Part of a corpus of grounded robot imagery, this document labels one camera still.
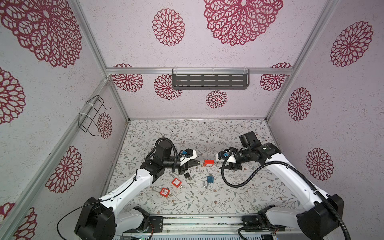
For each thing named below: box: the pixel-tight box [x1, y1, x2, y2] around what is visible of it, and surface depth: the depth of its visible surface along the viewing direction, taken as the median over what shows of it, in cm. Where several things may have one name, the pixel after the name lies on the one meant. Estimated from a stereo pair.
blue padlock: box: [207, 176, 214, 183], surface depth 91 cm
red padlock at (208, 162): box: [203, 160, 215, 167], surface depth 73 cm
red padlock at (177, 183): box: [171, 177, 183, 188], surface depth 89 cm
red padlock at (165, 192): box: [160, 187, 171, 198], surface depth 85 cm
